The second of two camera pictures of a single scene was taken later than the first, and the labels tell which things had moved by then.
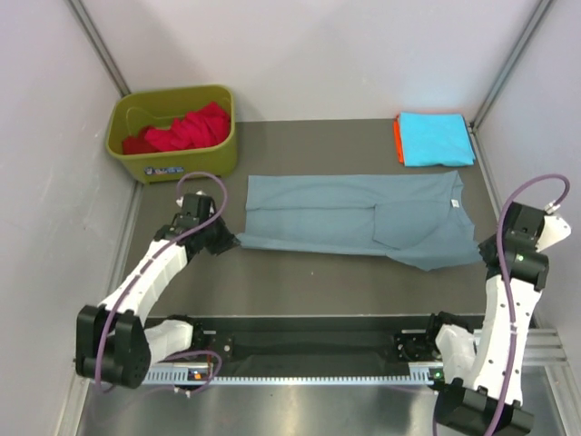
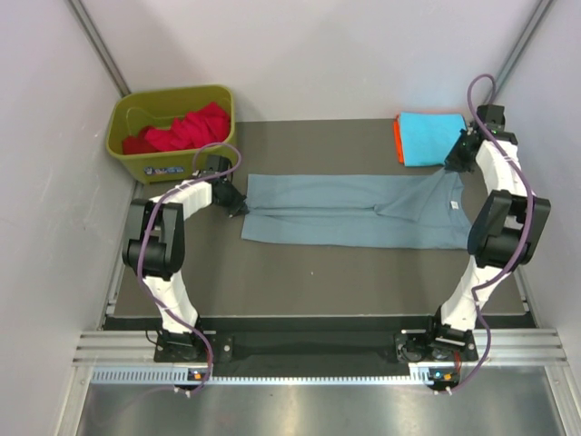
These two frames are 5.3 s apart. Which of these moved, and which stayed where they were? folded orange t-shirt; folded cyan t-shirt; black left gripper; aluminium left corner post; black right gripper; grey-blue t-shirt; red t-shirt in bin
Moved: black right gripper; grey-blue t-shirt; black left gripper
Stayed: red t-shirt in bin; folded cyan t-shirt; aluminium left corner post; folded orange t-shirt
